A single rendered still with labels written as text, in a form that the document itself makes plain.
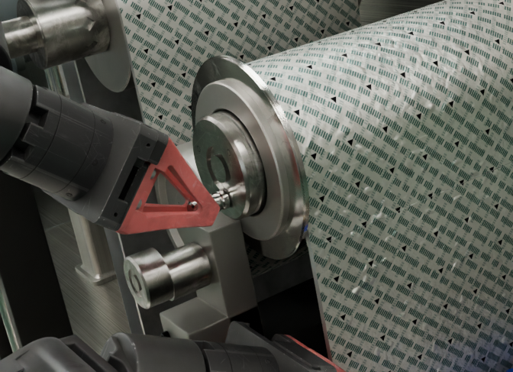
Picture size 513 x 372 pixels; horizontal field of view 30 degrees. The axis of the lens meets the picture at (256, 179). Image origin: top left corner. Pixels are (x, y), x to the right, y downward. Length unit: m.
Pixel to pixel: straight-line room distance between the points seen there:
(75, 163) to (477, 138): 0.29
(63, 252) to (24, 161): 1.00
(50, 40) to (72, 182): 0.26
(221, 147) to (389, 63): 0.13
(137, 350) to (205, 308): 0.15
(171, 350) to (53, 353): 0.08
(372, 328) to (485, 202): 0.13
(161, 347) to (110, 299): 0.77
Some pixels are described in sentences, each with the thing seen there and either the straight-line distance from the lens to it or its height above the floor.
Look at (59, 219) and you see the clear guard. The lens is 1.68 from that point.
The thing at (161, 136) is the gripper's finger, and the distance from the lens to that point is 0.58.
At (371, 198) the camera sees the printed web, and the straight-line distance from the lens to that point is 0.65.
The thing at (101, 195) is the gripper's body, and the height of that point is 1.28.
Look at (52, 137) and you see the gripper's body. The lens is 0.57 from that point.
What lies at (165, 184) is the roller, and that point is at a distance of 0.83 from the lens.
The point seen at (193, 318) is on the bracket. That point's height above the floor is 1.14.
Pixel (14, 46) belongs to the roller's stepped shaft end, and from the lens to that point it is 0.84.
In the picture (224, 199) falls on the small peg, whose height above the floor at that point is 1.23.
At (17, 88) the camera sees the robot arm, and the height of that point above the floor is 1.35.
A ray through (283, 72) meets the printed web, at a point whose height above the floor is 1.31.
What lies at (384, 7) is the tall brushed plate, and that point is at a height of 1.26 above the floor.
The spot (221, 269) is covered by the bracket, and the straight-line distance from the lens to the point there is 0.69.
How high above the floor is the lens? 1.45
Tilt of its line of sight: 19 degrees down
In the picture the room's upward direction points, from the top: 11 degrees counter-clockwise
